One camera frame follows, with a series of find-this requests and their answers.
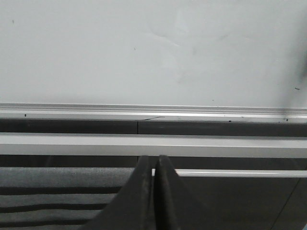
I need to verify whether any grey striped cloth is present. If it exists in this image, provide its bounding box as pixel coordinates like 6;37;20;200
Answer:
0;167;133;230

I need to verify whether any white metal frame stand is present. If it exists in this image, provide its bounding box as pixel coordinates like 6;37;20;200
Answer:
0;133;307;178

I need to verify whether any white whiteboard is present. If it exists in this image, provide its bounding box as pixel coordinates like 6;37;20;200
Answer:
0;0;307;108

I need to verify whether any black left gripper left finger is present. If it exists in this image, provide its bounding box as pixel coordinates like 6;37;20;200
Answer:
83;156;156;230

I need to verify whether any aluminium whiteboard marker tray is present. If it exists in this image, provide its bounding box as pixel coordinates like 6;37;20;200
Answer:
0;103;307;124

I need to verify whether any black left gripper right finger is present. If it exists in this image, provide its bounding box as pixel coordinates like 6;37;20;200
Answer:
153;155;225;230

